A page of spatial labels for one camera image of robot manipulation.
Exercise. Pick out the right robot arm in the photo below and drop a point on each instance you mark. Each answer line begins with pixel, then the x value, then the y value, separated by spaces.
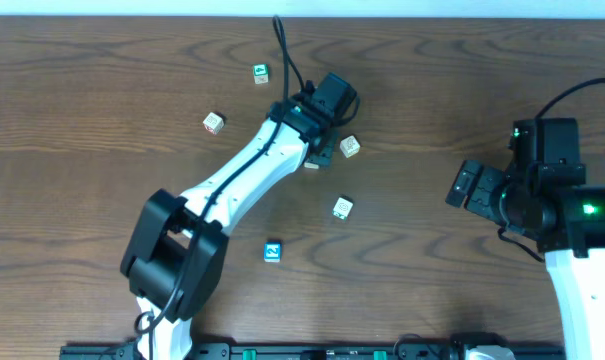
pixel 542 195

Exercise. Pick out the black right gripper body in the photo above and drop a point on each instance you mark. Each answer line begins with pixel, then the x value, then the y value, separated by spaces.
pixel 489 195

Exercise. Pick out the plain wooden picture block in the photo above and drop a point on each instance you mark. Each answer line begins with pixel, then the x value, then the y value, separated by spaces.
pixel 213 123

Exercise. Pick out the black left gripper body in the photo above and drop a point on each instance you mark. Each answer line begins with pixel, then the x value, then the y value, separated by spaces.
pixel 324 150

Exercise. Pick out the yellow sided wooden block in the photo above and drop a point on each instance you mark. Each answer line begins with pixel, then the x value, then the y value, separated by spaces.
pixel 349 146

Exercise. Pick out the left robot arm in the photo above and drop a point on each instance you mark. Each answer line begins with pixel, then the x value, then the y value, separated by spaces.
pixel 176 253

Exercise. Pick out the white green sided block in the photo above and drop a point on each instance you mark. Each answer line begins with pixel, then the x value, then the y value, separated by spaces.
pixel 342 208

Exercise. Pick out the blue number 2 block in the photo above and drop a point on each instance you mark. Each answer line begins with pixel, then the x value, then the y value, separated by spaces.
pixel 272 252

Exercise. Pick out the green top block far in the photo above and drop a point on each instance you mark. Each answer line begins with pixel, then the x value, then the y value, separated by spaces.
pixel 260 74

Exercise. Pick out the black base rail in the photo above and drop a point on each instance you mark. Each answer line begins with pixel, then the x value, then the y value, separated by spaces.
pixel 407 347

